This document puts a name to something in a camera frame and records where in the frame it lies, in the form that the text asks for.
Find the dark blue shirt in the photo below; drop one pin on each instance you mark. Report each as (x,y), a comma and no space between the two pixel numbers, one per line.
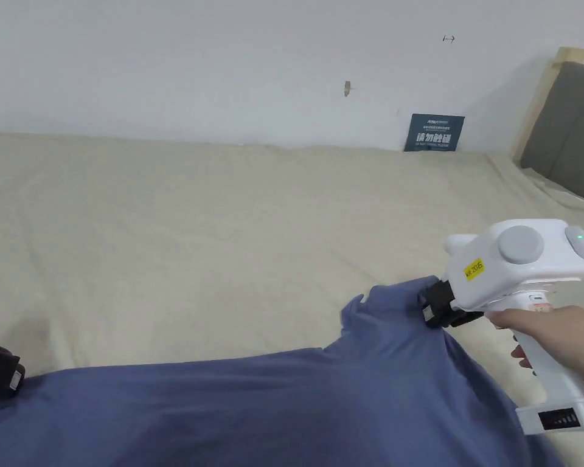
(272,413)

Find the grey padded headboard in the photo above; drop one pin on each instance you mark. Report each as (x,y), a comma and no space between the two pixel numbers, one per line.
(569,131)

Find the bed with beige sheet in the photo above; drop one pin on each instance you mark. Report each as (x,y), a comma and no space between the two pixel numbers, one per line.
(175,219)

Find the person's right hand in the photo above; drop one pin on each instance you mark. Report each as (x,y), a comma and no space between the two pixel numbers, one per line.
(550,331)

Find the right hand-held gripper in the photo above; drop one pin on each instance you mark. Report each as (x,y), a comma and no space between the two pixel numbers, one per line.
(496,272)

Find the dark blue sign card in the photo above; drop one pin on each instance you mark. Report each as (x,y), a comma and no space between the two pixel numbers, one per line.
(434,134)

